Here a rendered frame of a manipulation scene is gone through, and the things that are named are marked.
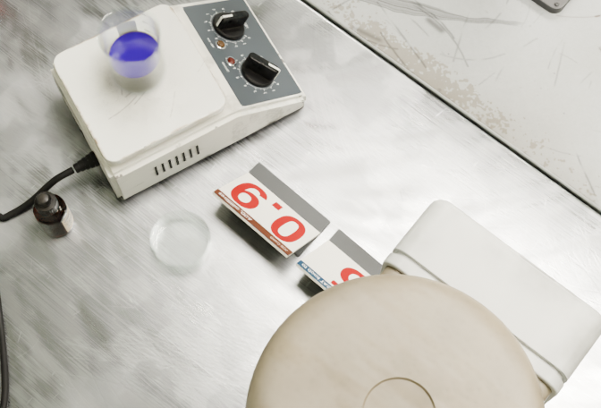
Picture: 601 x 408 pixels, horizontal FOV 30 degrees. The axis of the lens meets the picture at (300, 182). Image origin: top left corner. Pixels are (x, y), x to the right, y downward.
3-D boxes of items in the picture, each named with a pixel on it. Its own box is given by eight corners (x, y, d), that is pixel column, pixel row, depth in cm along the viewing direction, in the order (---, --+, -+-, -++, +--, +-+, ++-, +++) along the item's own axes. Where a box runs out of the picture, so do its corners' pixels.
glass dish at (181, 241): (188, 205, 105) (185, 197, 102) (224, 249, 103) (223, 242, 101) (139, 241, 103) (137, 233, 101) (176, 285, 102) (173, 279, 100)
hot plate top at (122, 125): (169, 4, 103) (168, -2, 102) (232, 107, 99) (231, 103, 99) (50, 61, 101) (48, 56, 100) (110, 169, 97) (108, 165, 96)
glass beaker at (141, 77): (97, 73, 100) (80, 29, 92) (140, 34, 101) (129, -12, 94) (143, 116, 98) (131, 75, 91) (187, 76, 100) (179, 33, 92)
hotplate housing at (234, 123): (242, 5, 112) (239, -38, 105) (308, 110, 108) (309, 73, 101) (40, 106, 108) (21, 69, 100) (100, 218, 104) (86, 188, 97)
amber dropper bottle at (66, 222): (48, 243, 103) (32, 219, 97) (37, 216, 104) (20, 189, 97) (79, 230, 104) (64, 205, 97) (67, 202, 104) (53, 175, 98)
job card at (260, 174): (258, 162, 106) (258, 146, 102) (330, 223, 104) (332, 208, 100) (215, 208, 104) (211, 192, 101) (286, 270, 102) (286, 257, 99)
